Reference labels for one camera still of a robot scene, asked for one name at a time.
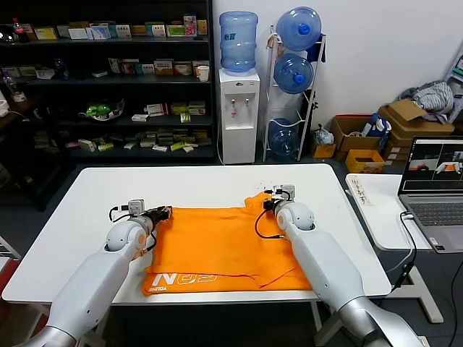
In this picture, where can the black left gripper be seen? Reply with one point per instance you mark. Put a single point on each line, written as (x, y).
(157, 216)

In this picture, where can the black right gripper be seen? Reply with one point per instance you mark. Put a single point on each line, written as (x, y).
(269, 204)

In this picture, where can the orange t-shirt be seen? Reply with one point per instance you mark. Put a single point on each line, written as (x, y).
(217, 246)

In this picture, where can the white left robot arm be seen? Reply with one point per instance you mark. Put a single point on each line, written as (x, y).
(90, 282)

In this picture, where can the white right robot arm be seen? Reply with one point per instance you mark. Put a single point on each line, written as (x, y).
(325, 260)

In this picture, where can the grey striped clothes pile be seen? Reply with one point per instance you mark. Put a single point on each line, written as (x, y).
(433, 94)

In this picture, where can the large white work table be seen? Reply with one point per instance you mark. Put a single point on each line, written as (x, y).
(217, 180)

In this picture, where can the white water dispenser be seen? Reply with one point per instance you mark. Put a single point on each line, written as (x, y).
(238, 143)

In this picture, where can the small yellow box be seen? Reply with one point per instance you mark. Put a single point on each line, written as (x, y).
(323, 151)

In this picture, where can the white metal jug rack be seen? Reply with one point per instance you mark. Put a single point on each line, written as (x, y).
(303, 136)

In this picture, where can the grey plastic bag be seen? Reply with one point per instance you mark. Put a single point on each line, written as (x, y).
(322, 136)

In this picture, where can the white power strip with writing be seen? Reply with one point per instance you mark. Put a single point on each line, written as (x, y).
(360, 191)

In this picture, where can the white flat medicine box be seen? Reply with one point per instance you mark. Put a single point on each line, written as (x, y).
(140, 116)

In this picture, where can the orange yellow open box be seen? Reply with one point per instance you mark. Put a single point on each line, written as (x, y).
(365, 166)

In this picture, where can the red white medicine box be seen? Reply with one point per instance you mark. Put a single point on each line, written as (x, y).
(156, 108)

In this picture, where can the red-rimmed open cardboard box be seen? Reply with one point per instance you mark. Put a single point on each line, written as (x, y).
(356, 143)

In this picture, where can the black stand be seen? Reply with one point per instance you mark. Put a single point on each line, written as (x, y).
(314, 105)

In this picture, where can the small white side table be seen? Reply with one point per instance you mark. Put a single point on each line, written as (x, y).
(383, 224)

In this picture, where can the bowl with green fruit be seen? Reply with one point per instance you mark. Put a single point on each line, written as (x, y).
(101, 110)

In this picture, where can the blue white plush toy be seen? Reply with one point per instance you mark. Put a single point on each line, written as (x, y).
(372, 123)

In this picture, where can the closed brown cardboard box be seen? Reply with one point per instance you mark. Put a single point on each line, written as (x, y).
(397, 143)

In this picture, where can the white paper cup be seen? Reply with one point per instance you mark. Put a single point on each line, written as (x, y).
(203, 73)

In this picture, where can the labelled blue water jug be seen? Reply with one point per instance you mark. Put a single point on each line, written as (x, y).
(238, 52)

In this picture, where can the dark blue hanging cloth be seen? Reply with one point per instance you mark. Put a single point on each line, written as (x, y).
(313, 52)

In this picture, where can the pink hanging cloth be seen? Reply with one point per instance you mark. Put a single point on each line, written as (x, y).
(270, 42)

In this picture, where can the black shelf unit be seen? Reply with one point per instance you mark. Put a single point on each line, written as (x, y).
(72, 81)

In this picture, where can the open brown cardboard box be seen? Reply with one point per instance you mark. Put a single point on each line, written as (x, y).
(404, 110)

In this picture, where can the grey laptop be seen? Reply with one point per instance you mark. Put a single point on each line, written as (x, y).
(434, 217)

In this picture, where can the green white medicine box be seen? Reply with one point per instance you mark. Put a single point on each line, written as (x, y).
(156, 30)

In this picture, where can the flat yellow carton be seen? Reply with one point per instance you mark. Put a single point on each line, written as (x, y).
(139, 29)

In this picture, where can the white green carton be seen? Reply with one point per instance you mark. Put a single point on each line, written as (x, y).
(123, 31)

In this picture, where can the orange carton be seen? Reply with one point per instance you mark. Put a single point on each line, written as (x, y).
(202, 27)

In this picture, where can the tall pink carton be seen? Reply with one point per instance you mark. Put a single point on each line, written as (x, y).
(190, 25)

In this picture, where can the blue white carton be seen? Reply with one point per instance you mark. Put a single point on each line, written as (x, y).
(99, 32)

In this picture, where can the white flat carton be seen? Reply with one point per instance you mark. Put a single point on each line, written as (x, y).
(78, 33)

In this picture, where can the yellow medicine box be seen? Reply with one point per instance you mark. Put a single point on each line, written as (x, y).
(46, 33)

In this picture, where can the cola bottle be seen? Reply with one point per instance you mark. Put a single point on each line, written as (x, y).
(22, 34)

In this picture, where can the pale plastic rack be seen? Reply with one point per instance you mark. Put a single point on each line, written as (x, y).
(458, 71)

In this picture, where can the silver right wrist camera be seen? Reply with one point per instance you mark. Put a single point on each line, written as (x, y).
(285, 191)

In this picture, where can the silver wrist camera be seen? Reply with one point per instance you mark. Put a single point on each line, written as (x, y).
(136, 207)
(285, 191)

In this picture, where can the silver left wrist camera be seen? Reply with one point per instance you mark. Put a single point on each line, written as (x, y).
(136, 207)

